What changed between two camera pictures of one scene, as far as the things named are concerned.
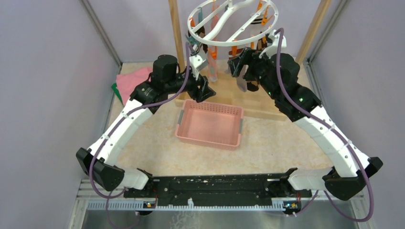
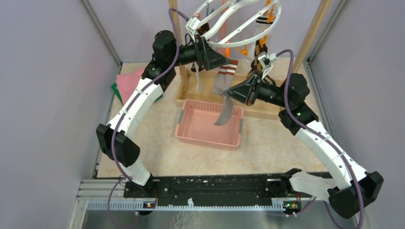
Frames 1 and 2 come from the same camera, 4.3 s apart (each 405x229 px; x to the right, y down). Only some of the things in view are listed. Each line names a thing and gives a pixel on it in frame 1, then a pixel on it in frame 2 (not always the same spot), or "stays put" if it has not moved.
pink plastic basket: [216, 124] stays put
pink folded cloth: [126, 83] stays put
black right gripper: [247, 57] -> [243, 92]
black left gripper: [204, 92] -> [206, 57]
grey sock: [241, 81] -> [224, 82]
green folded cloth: [115, 88] stays put
